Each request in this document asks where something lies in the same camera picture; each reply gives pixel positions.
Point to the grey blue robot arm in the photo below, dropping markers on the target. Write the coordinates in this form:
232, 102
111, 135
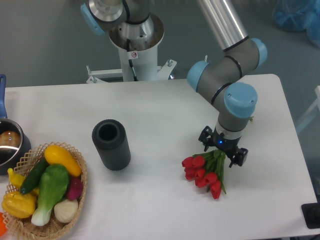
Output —
219, 84

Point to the green cucumber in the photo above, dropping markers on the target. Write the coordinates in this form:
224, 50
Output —
32, 180

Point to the green bok choy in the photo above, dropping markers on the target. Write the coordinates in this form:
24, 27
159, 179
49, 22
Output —
52, 187

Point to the red tulip bouquet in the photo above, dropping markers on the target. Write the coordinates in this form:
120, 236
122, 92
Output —
207, 170

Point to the orange fruit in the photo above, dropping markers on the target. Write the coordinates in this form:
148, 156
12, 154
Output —
3, 228

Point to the black device at edge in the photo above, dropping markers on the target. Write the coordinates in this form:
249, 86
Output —
311, 214

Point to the yellow bell pepper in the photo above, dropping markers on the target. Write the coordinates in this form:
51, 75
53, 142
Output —
19, 205

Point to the blue plastic bag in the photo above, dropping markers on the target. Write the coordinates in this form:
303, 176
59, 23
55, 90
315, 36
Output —
299, 16

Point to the small yellow gourd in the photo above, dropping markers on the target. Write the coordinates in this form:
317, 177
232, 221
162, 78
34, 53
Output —
17, 180

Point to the yellow squash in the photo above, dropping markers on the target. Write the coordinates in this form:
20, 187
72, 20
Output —
55, 154

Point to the white frame at right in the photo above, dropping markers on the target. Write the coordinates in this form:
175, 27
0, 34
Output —
311, 112

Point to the purple radish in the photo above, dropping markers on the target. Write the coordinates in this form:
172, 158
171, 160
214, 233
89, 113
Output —
75, 189

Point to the dark grey ribbed vase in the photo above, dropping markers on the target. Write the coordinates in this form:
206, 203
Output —
110, 139

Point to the white garlic bulb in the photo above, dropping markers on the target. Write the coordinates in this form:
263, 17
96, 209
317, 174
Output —
65, 210

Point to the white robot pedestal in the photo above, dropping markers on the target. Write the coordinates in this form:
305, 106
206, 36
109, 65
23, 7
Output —
137, 46

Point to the blue handled saucepan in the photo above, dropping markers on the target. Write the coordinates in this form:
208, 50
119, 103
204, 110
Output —
13, 141

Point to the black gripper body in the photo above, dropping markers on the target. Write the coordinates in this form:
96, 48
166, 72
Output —
227, 145

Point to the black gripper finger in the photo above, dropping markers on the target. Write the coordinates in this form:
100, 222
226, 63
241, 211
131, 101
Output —
206, 137
237, 157

